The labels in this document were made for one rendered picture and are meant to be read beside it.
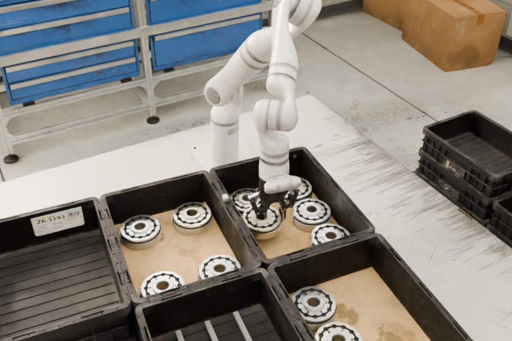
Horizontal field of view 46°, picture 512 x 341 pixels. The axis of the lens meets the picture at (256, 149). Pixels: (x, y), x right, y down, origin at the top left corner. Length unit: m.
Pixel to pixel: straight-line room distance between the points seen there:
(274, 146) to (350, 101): 2.50
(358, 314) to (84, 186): 1.03
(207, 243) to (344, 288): 0.37
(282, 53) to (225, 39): 2.23
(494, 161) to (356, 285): 1.27
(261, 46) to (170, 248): 0.59
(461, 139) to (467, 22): 1.70
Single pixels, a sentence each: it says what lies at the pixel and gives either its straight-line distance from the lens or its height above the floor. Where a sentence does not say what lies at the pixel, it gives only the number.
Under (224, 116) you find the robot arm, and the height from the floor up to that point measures 0.94.
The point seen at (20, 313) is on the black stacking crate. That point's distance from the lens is 1.51.
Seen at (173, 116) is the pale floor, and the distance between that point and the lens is 3.70.
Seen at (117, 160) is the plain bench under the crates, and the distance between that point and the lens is 2.13.
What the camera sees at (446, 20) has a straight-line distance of 4.30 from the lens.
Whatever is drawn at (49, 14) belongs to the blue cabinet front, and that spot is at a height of 0.77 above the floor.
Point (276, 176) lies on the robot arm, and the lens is 1.44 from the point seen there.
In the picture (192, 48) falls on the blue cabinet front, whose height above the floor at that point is 0.41.
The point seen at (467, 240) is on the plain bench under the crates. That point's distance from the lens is 1.87.
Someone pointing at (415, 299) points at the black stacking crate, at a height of 0.88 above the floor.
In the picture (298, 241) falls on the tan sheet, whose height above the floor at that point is 0.83.
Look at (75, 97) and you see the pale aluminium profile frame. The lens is 3.43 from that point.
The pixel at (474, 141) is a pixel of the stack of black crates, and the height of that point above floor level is 0.49.
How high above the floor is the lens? 1.91
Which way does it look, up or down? 34 degrees down
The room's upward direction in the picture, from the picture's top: straight up
